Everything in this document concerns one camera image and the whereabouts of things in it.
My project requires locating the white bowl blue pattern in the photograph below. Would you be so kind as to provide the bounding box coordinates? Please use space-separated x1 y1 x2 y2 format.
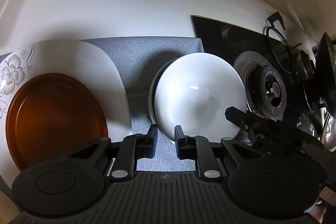
154 53 247 142

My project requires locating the orange round plate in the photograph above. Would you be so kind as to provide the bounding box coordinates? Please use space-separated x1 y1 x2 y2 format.
5 73 108 171

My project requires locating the silver gas burner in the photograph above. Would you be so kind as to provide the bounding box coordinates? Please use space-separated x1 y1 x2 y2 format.
234 51 287 121

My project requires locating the black gas stove top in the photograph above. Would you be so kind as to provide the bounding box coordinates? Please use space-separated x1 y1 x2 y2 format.
191 12 323 138

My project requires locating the black pan support grate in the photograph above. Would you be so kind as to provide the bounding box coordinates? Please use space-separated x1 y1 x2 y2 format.
265 11 302 75

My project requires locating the black wok with lid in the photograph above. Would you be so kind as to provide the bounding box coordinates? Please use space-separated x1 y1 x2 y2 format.
301 33 335 152

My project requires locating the wooden cutting board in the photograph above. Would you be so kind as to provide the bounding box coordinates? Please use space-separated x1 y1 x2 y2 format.
0 191 21 224

